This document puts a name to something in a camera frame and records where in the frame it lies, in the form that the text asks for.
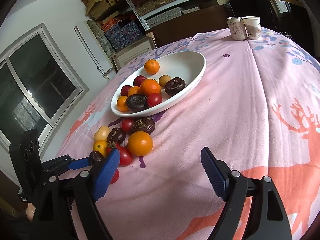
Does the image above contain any pink deer tablecloth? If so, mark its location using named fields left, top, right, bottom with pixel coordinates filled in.
left=58, top=29, right=319, bottom=239

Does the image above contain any sliding glass window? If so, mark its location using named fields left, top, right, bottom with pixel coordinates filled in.
left=1, top=23, right=88, bottom=149

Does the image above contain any small mandarin orange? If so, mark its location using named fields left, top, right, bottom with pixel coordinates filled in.
left=144, top=60, right=160, bottom=75

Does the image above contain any large orange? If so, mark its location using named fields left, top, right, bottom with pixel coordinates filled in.
left=127, top=131, right=153, bottom=157

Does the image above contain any left hand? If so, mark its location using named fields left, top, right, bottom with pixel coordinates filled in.
left=25, top=203, right=36, bottom=221

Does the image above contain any white paper cup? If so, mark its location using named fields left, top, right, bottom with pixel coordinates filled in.
left=242, top=16, right=261, bottom=40

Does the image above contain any dark chestnut in plate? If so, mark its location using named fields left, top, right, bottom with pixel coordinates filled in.
left=126, top=94, right=148, bottom=112

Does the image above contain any orange tomato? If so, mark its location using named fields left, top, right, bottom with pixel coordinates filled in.
left=116, top=95, right=129, bottom=112

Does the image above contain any yellow tomato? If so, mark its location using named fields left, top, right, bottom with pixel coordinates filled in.
left=93, top=140, right=108, bottom=158

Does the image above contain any red cherry tomato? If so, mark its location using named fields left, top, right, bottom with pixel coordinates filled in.
left=110, top=169, right=119, bottom=184

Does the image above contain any white oval plate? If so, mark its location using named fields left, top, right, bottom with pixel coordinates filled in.
left=111, top=51, right=207, bottom=118

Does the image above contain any mandarin in plate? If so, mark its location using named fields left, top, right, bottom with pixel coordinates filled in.
left=139, top=79, right=161, bottom=97

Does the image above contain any red plum in plate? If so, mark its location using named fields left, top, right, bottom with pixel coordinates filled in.
left=120, top=85, right=132, bottom=96

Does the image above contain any white framed board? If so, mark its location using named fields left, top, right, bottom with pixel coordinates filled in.
left=113, top=35, right=157, bottom=71

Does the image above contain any white drink can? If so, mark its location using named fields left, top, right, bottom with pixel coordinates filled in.
left=227, top=17, right=247, bottom=41

